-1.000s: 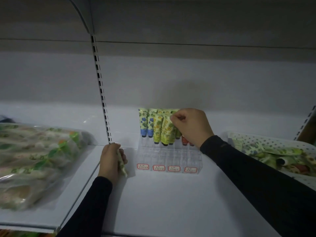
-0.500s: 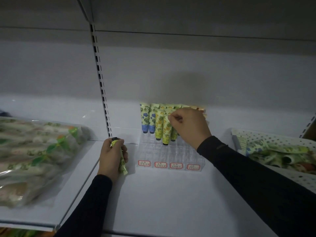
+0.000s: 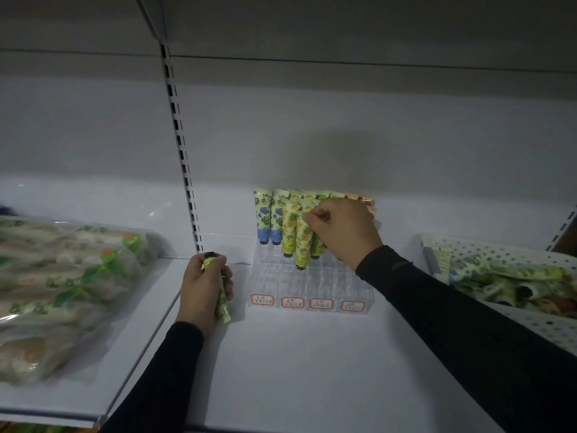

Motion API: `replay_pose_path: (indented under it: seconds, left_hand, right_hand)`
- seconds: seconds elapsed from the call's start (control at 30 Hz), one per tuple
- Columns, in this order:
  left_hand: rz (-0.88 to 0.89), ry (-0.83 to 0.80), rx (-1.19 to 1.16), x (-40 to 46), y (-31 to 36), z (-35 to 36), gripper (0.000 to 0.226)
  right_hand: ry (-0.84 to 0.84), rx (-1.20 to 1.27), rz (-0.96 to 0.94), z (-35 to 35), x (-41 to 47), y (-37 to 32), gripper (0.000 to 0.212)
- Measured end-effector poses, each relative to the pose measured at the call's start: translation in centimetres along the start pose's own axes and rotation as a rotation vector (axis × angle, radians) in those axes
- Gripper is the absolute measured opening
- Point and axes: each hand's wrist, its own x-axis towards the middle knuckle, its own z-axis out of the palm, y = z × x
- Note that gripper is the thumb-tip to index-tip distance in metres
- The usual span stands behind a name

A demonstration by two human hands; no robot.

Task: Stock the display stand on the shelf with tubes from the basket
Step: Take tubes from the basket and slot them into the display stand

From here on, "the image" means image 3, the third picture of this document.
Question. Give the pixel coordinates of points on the clear bag of green sweets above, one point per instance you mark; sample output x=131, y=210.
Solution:
x=54, y=284

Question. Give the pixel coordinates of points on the white perforated basket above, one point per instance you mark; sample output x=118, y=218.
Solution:
x=541, y=326

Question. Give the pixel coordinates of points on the clear acrylic display rack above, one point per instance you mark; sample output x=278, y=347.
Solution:
x=315, y=284

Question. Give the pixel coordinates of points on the row of cream tubes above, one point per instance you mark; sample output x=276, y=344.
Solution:
x=261, y=216

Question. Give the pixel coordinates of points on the person's left hand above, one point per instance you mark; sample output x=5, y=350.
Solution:
x=198, y=293

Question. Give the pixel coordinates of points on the heap of assorted snack packets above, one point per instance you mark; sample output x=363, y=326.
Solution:
x=27, y=429

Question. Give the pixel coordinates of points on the person's right hand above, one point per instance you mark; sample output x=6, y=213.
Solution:
x=347, y=229

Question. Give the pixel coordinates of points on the tube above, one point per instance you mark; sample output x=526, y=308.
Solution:
x=317, y=248

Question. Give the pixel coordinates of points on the white store shelf unit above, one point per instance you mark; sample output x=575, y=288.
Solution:
x=315, y=130

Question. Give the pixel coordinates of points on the person's right forearm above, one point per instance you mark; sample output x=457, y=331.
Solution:
x=451, y=320

